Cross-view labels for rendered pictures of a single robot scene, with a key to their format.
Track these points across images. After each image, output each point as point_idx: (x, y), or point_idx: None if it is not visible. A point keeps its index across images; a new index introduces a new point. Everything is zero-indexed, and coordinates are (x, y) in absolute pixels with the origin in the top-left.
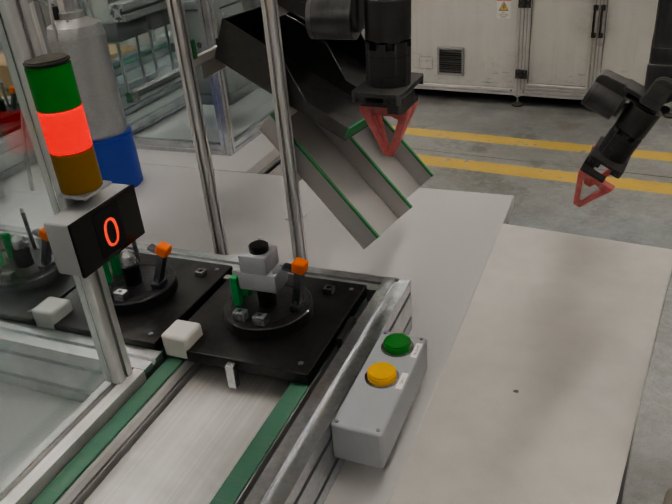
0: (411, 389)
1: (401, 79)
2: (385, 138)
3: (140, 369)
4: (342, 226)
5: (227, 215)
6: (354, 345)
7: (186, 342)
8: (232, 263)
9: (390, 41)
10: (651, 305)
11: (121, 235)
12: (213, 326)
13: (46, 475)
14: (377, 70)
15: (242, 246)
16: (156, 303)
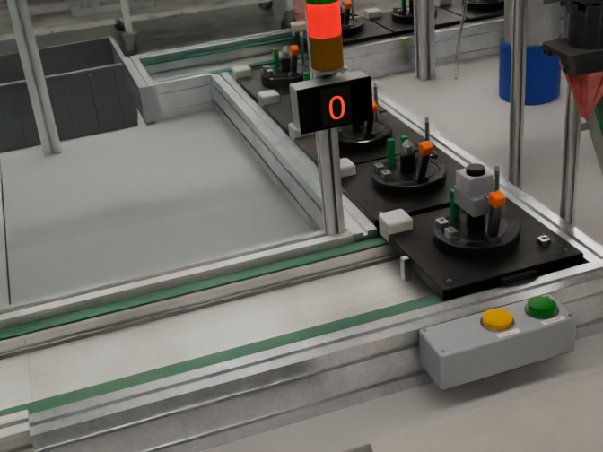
0: (523, 350)
1: (590, 41)
2: (583, 98)
3: (351, 233)
4: None
5: (591, 157)
6: (510, 291)
7: (389, 227)
8: (506, 190)
9: (581, 2)
10: None
11: (346, 113)
12: (425, 227)
13: (238, 265)
14: (570, 27)
15: None
16: (407, 193)
